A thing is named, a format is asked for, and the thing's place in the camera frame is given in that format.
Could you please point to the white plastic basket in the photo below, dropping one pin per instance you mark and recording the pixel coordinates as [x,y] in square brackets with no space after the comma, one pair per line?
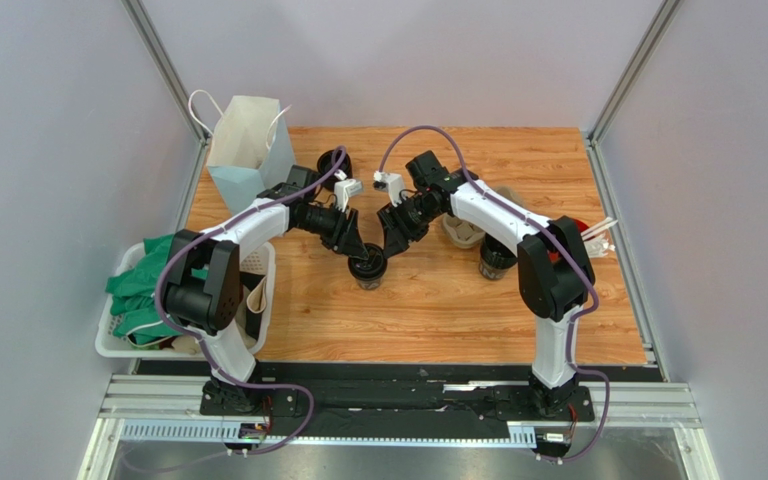
[260,262]

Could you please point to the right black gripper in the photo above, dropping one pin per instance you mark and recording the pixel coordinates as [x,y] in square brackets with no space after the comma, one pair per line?
[394,222]

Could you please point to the single black cup lid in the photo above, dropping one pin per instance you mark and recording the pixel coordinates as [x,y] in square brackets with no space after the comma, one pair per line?
[374,261]

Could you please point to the white paper bag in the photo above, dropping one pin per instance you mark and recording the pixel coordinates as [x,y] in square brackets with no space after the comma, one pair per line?
[250,149]

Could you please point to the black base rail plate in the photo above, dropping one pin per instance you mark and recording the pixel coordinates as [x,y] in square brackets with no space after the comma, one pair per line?
[401,401]

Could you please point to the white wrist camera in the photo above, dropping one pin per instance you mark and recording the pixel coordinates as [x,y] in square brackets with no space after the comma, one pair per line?
[391,184]
[344,189]

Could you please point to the black cup lid stack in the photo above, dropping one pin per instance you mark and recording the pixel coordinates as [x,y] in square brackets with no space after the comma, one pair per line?
[325,164]

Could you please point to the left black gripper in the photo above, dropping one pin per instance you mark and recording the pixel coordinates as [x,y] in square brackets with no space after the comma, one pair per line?
[344,237]

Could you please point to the single dark coffee cup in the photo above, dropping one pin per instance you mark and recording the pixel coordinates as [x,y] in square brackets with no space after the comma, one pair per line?
[368,280]

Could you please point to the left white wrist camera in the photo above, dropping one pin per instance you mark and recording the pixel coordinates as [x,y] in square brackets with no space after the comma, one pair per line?
[344,189]

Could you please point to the beige cloth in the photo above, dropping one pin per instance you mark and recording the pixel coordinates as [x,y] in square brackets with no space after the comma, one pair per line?
[190,306]

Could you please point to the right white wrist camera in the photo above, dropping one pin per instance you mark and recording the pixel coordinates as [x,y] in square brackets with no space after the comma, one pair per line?
[391,184]

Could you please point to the black paper cup stack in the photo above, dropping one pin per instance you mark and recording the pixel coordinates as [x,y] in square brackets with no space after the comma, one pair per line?
[495,259]

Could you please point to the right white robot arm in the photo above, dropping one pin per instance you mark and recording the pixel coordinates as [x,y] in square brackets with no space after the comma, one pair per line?
[555,275]

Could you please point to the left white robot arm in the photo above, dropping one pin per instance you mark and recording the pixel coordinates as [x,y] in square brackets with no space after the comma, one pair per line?
[215,256]

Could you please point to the green cloth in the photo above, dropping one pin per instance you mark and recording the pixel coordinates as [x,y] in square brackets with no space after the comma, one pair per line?
[133,301]

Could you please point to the bottom pulp cup carrier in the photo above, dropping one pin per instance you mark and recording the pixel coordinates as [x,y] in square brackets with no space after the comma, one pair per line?
[465,235]

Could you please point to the red straw holder cup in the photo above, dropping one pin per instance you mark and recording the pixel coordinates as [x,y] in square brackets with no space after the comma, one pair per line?
[582,227]

